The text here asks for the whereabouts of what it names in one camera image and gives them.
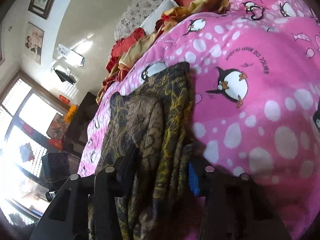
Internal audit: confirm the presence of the dark paisley patterned garment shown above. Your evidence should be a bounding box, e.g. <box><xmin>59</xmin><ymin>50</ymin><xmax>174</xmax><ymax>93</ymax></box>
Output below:
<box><xmin>96</xmin><ymin>62</ymin><xmax>194</xmax><ymax>239</ymax></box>

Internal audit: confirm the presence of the dark wooden cabinet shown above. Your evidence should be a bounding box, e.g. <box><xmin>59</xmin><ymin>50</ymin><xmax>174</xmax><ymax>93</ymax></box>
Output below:
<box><xmin>41</xmin><ymin>91</ymin><xmax>101</xmax><ymax>188</ymax></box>

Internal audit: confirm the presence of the orange object on cabinet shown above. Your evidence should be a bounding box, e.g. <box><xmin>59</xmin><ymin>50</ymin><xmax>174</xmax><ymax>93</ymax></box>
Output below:
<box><xmin>64</xmin><ymin>105</ymin><xmax>79</xmax><ymax>124</ymax></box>

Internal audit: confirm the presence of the picture leaning at window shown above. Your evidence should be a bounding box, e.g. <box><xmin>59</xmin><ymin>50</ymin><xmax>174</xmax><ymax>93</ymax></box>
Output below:
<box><xmin>46</xmin><ymin>113</ymin><xmax>69</xmax><ymax>140</ymax></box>

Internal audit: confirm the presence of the red paper strip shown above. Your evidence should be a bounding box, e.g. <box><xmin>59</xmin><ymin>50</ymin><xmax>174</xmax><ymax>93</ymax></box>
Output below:
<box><xmin>59</xmin><ymin>94</ymin><xmax>71</xmax><ymax>105</ymax></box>

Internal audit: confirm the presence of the pink penguin print blanket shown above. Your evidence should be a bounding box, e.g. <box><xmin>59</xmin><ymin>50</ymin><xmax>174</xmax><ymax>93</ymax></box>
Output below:
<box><xmin>78</xmin><ymin>0</ymin><xmax>319</xmax><ymax>239</ymax></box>

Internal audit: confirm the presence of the white pillow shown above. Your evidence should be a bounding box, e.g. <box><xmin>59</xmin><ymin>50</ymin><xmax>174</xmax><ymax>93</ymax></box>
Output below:
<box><xmin>140</xmin><ymin>0</ymin><xmax>178</xmax><ymax>35</ymax></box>

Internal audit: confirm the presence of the floral print bed sheet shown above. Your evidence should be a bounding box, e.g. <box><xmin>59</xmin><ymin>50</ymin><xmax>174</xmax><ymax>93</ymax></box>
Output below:
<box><xmin>114</xmin><ymin>0</ymin><xmax>163</xmax><ymax>41</ymax></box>

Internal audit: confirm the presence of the red and gold quilt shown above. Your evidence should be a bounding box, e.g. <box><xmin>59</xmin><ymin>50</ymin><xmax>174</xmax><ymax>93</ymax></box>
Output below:
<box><xmin>96</xmin><ymin>0</ymin><xmax>229</xmax><ymax>103</ymax></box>

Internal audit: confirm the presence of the window with wooden frame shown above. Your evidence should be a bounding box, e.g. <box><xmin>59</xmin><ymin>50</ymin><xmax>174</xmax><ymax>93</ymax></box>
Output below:
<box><xmin>1</xmin><ymin>70</ymin><xmax>68</xmax><ymax>224</ymax></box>

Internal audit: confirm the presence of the wall portrait poster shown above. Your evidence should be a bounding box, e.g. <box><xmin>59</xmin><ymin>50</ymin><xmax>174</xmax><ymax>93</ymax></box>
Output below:
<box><xmin>24</xmin><ymin>22</ymin><xmax>44</xmax><ymax>64</ymax></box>

